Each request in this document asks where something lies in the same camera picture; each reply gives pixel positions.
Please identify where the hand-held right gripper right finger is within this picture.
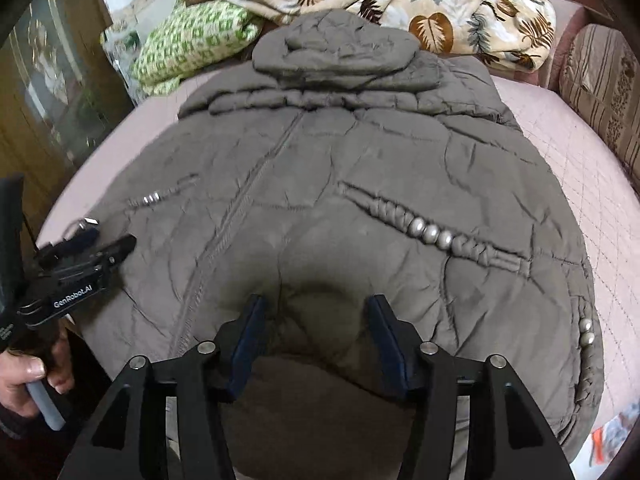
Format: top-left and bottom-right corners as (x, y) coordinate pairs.
(366, 294), (576, 480)

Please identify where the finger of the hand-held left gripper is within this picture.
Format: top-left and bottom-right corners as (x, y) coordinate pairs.
(64, 217), (100, 243)
(37, 234), (137, 271)

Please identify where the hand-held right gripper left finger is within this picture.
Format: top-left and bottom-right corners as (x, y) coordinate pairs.
(57, 294), (268, 480)

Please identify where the grey quilted hooded jacket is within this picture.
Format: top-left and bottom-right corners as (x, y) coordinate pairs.
(77, 10), (606, 480)

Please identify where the person's left hand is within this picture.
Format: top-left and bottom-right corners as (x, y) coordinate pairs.
(0, 327), (75, 418)

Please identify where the wooden door with glass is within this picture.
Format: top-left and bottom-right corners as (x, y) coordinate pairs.
(0, 0), (136, 221)

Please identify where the clear plastic bag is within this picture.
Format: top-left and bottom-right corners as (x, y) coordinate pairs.
(100, 15), (146, 106)

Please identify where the green white checked pillow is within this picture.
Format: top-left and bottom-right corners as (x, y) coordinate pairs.
(132, 0), (263, 98)

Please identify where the orange white packet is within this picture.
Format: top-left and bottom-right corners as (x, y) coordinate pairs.
(590, 410), (633, 466)

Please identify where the striped sofa cushion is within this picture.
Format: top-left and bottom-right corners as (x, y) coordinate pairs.
(559, 24), (640, 171)

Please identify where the pink sofa armrest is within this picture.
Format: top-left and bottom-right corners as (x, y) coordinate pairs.
(537, 0), (621, 91)

